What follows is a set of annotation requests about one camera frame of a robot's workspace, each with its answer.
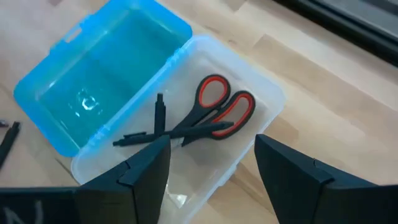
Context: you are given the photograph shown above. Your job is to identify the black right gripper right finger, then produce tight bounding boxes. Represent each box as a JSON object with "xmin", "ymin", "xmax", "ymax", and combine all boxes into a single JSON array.
[{"xmin": 254, "ymin": 133, "xmax": 377, "ymax": 224}]

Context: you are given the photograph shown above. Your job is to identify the clear supply box blue lid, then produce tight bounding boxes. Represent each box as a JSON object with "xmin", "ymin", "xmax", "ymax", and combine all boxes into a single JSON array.
[{"xmin": 12, "ymin": 0, "xmax": 286, "ymax": 224}]

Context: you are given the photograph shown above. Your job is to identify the black pen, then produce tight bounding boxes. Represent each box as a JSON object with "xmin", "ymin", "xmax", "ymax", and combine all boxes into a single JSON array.
[
  {"xmin": 112, "ymin": 121, "xmax": 234, "ymax": 147},
  {"xmin": 154, "ymin": 92, "xmax": 167, "ymax": 138},
  {"xmin": 0, "ymin": 121, "xmax": 21, "ymax": 170}
]

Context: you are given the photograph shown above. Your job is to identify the black red handled scissors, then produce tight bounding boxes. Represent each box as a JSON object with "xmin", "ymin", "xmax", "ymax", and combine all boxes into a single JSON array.
[{"xmin": 172, "ymin": 73, "xmax": 256, "ymax": 147}]

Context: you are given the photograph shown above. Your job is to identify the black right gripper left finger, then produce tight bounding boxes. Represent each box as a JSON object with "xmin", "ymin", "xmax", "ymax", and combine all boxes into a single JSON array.
[{"xmin": 74, "ymin": 134, "xmax": 172, "ymax": 224}]

